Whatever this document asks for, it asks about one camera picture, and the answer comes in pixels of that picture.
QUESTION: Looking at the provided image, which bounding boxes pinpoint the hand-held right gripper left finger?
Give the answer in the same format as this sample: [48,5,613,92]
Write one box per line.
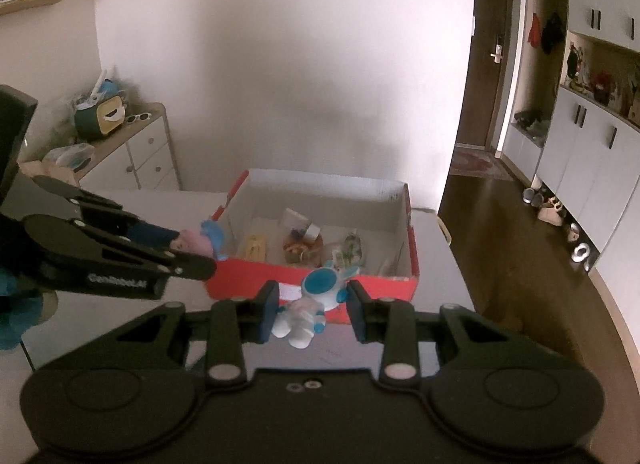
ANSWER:
[115,280,281,387]

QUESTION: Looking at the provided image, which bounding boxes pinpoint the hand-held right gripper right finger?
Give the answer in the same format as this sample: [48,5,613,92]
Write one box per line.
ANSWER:
[346,280,521,387]

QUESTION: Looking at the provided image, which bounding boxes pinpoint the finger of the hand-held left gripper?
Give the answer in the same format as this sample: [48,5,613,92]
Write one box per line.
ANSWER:
[35,175,182,251]
[100,243,217,282]

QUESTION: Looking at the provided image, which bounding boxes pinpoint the pink and blue doll figure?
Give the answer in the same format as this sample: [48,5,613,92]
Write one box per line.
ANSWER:
[170,220,232,261]

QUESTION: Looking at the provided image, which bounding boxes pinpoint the red cardboard box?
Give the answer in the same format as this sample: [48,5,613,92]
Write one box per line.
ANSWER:
[205,169,420,326]

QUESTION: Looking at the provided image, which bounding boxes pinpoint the blue and white astronaut toy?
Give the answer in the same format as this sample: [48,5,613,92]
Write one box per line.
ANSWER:
[271,264,362,349]

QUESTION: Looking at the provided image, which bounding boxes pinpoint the yellow carton box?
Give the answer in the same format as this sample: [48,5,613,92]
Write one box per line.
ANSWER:
[240,234,268,261]

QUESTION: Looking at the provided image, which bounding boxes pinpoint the toothpick jar with green lid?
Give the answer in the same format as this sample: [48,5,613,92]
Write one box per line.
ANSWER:
[282,236,323,265]

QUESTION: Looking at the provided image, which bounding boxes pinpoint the person's left hand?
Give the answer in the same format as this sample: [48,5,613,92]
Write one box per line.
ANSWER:
[0,269,56,351]

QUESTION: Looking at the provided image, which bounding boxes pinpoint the white side cabinet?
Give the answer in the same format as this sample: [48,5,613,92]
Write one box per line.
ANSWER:
[22,103,182,191]

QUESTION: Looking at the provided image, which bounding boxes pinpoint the clear plastic bag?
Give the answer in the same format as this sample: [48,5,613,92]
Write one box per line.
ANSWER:
[42,143,96,170]

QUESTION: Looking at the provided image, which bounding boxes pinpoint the teal and yellow tissue box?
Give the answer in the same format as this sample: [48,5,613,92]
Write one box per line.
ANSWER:
[74,79,126,141]

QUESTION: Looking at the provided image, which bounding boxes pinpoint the patterned doormat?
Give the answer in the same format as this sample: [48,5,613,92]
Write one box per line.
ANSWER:
[449,146,516,180]

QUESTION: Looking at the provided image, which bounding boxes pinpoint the beige shoes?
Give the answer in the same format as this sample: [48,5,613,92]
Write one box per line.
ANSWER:
[537,196,566,226]

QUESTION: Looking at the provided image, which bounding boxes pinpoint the silver and black shoe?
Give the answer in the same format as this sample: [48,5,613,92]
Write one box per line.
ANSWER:
[572,241,598,270]

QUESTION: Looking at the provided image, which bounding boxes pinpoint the dark wooden door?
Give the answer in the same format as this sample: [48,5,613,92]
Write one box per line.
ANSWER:
[452,0,523,151]

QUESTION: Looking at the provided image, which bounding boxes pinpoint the pile of dark shoes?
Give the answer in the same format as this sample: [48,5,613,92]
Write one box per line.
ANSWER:
[514,109,548,145]

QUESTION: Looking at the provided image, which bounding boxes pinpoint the red ornament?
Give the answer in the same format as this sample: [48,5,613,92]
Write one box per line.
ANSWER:
[592,73,613,105]

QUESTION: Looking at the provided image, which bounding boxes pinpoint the black hanging hat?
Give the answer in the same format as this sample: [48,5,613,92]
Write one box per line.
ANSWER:
[541,11,565,55]

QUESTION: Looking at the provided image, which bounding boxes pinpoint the wooden wall shelf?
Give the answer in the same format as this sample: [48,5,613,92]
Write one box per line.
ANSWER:
[0,0,73,15]

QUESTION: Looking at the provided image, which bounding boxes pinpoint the white and wood wall unit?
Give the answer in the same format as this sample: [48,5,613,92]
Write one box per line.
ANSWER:
[500,0,640,275]

